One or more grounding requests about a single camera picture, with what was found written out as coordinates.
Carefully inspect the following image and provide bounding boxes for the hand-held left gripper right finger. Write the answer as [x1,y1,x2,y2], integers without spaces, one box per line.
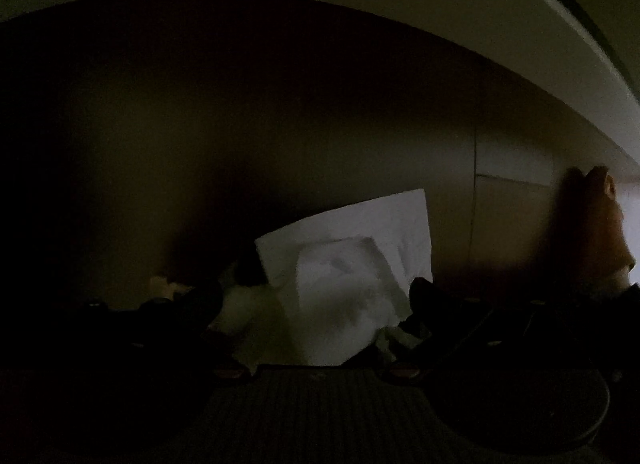
[388,277,551,381]

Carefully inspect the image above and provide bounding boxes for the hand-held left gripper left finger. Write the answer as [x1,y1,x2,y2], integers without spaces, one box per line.
[75,282,251,381]

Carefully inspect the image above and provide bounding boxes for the white paper sheet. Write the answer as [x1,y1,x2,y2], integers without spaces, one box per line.
[254,188,434,366]

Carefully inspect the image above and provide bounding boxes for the crumpled white tissue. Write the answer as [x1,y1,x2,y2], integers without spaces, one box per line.
[210,262,287,360]

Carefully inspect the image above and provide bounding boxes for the small crumpled paper scrap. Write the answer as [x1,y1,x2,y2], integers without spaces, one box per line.
[149,275,195,301]

